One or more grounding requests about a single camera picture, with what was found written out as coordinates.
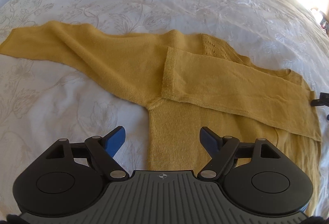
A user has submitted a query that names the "mustard yellow knit sweater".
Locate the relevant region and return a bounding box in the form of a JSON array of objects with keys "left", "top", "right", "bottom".
[{"left": 0, "top": 20, "right": 323, "bottom": 172}]

